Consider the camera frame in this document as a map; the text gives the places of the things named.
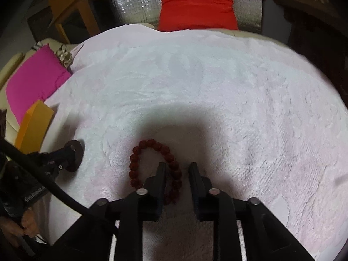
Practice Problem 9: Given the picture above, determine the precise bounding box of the dark wooden bangle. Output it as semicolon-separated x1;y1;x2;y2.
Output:
64;140;84;173

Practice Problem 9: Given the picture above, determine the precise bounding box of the red bead bracelet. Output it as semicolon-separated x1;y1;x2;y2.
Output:
129;138;184;204

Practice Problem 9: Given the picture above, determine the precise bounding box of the left hand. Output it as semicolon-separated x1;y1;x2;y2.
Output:
1;208;40;247

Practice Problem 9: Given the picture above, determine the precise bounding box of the black cable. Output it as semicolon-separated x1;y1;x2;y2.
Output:
0;138;93;218

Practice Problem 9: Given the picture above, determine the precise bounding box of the magenta pillow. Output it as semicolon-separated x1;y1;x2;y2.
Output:
5;44;71;124

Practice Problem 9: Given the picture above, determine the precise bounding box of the pink white blanket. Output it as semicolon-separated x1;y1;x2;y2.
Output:
42;25;347;260

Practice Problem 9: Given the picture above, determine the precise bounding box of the orange jewelry box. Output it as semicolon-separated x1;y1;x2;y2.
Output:
15;100;54;154

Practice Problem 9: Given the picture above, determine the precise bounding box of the red pillow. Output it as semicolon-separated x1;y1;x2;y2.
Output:
157;0;238;32

